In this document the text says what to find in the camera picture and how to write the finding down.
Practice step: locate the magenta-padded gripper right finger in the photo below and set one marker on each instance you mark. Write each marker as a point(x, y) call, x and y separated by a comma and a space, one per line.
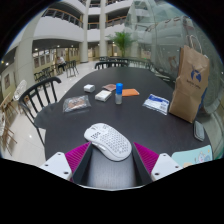
point(165, 165)

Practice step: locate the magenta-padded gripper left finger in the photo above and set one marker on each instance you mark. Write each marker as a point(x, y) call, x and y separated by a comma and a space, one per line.
point(56, 165)

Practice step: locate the white perforated computer mouse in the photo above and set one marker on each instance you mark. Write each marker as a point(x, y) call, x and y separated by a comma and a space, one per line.
point(108, 141)

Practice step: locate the light teal cartoon mouse pad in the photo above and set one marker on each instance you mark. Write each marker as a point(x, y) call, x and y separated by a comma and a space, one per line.
point(196, 156)

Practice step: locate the grey flat pouch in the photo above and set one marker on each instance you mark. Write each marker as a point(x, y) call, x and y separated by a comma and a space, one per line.
point(199, 130)

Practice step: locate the white and blue plastic packet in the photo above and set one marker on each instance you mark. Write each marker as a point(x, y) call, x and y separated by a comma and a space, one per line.
point(156, 103)

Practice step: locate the clear plastic bag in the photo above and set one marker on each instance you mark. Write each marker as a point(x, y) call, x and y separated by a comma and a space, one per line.
point(76, 103)

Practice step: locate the black spindle-back chair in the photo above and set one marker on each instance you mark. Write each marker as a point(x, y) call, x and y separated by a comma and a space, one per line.
point(32, 91)
point(111, 63)

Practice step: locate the brown paper bag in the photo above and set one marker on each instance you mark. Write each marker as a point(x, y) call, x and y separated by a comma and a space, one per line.
point(188, 90)

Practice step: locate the white rectangular box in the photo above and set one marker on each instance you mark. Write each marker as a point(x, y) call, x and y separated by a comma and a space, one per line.
point(103, 96)

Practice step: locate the small white box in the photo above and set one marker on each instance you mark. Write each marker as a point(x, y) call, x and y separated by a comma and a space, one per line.
point(89, 88)

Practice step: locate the small blue-capped bottle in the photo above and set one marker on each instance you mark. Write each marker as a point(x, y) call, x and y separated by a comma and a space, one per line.
point(118, 95)

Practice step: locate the brown flat packet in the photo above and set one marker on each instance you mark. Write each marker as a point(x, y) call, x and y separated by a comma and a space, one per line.
point(109, 87)

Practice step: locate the group of dark chairs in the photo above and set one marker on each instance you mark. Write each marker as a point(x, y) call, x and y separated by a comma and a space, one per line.
point(71, 68)

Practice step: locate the person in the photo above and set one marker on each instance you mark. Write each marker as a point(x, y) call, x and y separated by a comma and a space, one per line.
point(61, 62)

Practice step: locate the large white cylindrical exhibit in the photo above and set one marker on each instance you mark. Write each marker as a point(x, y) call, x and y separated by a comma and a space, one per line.
point(173, 43)

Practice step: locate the green potted palm plant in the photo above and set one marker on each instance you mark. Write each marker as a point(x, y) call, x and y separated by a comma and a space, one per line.
point(122, 40)

